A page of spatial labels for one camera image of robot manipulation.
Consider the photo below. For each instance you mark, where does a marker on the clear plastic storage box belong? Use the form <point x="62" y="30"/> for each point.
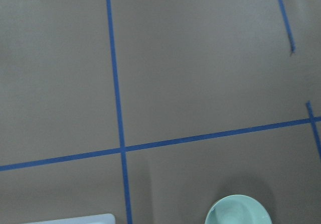
<point x="100" y="218"/>

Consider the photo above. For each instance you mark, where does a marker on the pale green bowl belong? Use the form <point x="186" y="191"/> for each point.
<point x="237" y="209"/>

